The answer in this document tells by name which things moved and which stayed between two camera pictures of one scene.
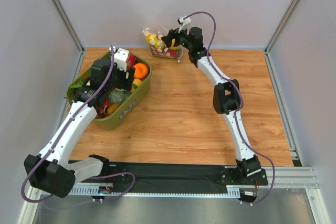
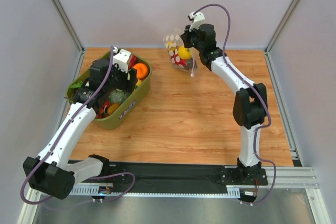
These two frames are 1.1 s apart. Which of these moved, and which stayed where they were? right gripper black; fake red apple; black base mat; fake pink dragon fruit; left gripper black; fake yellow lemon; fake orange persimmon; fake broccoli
Moved: fake yellow lemon; fake red apple; right gripper black
Stayed: fake broccoli; left gripper black; fake orange persimmon; fake pink dragon fruit; black base mat
